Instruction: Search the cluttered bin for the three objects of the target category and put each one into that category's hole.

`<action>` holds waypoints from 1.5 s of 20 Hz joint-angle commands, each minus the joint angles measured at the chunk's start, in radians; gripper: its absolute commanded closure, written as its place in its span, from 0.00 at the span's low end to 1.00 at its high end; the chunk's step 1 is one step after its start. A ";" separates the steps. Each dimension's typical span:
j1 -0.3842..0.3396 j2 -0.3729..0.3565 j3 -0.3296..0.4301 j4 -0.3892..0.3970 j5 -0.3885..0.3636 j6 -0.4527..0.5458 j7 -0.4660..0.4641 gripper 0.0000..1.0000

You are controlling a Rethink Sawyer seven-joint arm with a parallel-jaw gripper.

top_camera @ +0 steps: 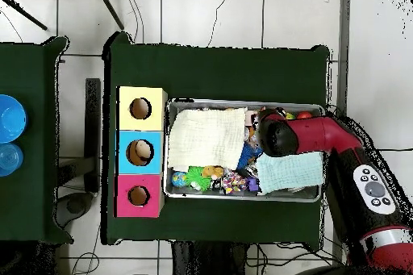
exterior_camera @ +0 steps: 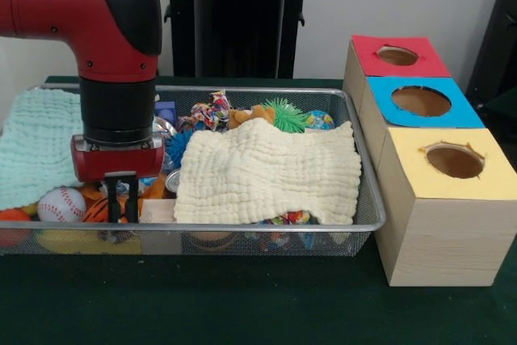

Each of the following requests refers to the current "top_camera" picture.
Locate brown plush toy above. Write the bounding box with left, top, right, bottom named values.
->
left=202, top=165, right=225, bottom=180

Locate shallow mesh bin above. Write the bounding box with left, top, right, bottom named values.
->
left=164, top=98, right=325, bottom=203

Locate wooden box with three holes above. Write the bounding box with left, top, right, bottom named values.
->
left=115, top=85, right=169, bottom=219

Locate cream waffle cloth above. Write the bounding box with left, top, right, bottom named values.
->
left=167, top=106, right=248, bottom=172

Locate green spiky ball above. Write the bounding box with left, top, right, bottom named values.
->
left=184, top=165, right=212, bottom=191

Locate plain wooden block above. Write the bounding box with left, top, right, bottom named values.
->
left=244, top=110, right=259, bottom=127

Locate globe print ball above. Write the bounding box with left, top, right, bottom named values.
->
left=171, top=171, right=188, bottom=188

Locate mint waffle cloth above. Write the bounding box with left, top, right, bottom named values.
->
left=255, top=151, right=325, bottom=195

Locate grey round floor base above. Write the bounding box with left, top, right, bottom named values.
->
left=55, top=191, right=95, bottom=228

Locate black tripod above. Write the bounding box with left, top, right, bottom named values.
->
left=0, top=0, right=125, bottom=31

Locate dark green side tablecloth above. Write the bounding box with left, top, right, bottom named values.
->
left=0, top=35, right=74, bottom=245

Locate blue plastic bowl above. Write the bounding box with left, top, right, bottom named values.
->
left=0, top=94, right=28, bottom=144

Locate blue round lid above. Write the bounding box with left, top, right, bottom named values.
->
left=0, top=142, right=24, bottom=177

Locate thin black cable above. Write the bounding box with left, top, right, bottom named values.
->
left=69, top=223, right=102, bottom=275
left=124, top=0, right=145, bottom=44

